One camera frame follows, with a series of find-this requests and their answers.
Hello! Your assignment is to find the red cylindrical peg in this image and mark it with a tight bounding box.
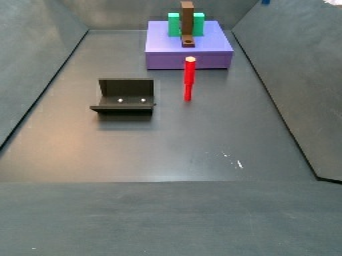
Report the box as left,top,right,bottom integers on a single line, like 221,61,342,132
185,56,197,101

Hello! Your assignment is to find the purple base block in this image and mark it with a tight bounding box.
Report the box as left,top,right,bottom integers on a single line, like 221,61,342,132
145,21,234,70

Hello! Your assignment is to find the green block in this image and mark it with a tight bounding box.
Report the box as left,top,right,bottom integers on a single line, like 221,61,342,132
167,12,206,37

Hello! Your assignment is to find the black angled bracket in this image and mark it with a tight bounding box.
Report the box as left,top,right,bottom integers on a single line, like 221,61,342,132
90,78,155,113

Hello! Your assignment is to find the brown L-shaped bracket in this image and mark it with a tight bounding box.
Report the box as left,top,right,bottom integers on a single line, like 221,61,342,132
181,1,196,48

